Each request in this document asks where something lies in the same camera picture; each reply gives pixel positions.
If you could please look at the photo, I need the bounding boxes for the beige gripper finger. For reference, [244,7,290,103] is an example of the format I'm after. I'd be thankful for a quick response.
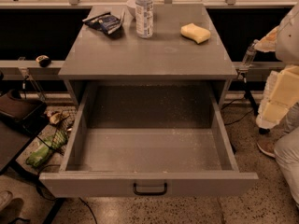
[254,27,278,52]

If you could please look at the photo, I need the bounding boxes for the grey top drawer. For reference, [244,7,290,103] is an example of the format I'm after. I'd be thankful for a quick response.
[40,82,258,198]

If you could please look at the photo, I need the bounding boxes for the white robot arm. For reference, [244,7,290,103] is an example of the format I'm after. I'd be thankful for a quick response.
[254,3,299,65]

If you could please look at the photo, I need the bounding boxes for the grey drawer cabinet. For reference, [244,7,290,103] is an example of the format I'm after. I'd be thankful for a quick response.
[59,4,236,103]

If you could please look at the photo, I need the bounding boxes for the small bottle on ledge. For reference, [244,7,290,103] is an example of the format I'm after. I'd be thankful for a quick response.
[241,39,258,68]

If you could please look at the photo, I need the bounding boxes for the yellow foam padded block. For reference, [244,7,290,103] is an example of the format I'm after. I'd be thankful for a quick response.
[256,65,299,129]

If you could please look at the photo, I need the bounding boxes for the yellow sponge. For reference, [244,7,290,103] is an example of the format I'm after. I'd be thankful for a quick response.
[180,23,211,44]

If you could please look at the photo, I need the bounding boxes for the black tripod stand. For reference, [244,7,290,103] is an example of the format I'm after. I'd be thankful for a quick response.
[237,70,271,135]

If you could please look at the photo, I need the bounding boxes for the person leg light trousers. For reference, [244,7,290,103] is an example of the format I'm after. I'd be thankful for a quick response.
[274,104,299,208]

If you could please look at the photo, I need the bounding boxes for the brown shoe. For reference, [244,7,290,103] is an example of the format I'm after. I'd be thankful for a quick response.
[257,140,275,158]

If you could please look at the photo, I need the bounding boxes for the clear plastic water bottle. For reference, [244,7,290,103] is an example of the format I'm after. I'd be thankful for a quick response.
[135,0,153,38]

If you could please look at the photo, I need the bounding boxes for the blue chip bag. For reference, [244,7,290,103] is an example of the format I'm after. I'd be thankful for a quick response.
[83,12,123,35]

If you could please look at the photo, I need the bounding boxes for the green snack bag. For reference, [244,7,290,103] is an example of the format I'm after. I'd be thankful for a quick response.
[25,131,68,168]

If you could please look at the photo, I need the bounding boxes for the dark brown chair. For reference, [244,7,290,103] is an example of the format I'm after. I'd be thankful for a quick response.
[0,90,48,174]

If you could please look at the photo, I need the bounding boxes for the white shoe tip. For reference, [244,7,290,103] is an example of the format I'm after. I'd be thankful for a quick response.
[0,190,13,211]

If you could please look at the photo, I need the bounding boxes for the black top drawer handle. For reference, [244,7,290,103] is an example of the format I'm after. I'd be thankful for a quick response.
[133,183,168,196]

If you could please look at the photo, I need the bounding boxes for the black floor cable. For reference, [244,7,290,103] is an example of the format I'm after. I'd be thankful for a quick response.
[78,197,99,224]

